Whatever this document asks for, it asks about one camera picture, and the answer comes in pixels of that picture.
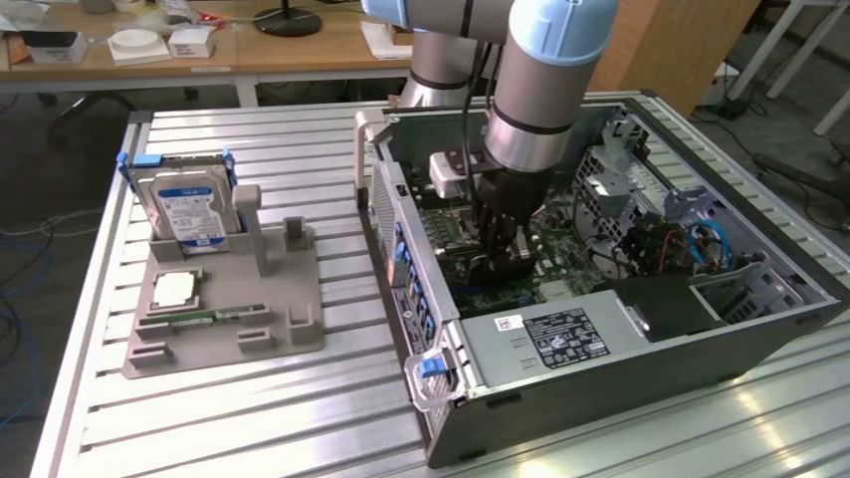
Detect open black PC case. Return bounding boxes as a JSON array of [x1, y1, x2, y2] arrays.
[[354, 96, 840, 470]]

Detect CPU socket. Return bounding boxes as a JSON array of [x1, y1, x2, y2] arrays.
[[454, 206, 484, 245]]

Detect black camera cable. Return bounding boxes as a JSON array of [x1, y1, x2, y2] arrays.
[[461, 42, 504, 200]]

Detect grey parts rack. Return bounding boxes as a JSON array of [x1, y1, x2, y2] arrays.
[[122, 182, 329, 380]]

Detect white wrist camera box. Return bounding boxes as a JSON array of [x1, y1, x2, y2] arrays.
[[428, 150, 481, 199]]

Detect silver CPU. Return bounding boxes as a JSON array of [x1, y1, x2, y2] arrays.
[[149, 271, 201, 310]]

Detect black floor stand leg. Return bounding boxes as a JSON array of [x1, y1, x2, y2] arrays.
[[753, 151, 850, 200]]

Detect green RAM stick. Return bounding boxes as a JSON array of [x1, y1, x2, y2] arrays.
[[149, 303, 271, 328]]

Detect white round moulded part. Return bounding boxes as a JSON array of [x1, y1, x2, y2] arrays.
[[107, 28, 173, 67]]

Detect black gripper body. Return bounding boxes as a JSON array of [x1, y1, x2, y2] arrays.
[[473, 168, 554, 220]]

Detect white paper stack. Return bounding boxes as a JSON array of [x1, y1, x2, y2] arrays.
[[361, 19, 416, 62]]

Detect white labelled cardboard box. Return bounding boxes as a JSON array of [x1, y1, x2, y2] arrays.
[[166, 25, 218, 59]]

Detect red and black wires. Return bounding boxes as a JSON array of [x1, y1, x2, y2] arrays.
[[654, 226, 688, 271]]

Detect green motherboard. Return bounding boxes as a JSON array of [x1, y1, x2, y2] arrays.
[[398, 166, 600, 320]]

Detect hard disk blue bracket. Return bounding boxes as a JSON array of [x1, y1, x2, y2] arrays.
[[117, 147, 239, 256]]

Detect silver power supply black label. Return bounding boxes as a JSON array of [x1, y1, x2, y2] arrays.
[[457, 291, 657, 389]]

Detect wooden desk white frame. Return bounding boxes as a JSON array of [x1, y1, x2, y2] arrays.
[[235, 0, 418, 109], [0, 0, 241, 96]]

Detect black round lamp base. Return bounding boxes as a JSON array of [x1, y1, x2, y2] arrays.
[[254, 0, 325, 39]]

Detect white box dark lid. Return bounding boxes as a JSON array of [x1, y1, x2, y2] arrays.
[[18, 30, 90, 65]]

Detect wooden cabinet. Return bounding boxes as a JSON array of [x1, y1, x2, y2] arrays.
[[588, 0, 763, 119]]

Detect white table frame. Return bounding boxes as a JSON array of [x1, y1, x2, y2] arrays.
[[727, 0, 850, 135]]

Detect blue disk wire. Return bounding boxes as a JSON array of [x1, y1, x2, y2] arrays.
[[688, 218, 736, 273]]

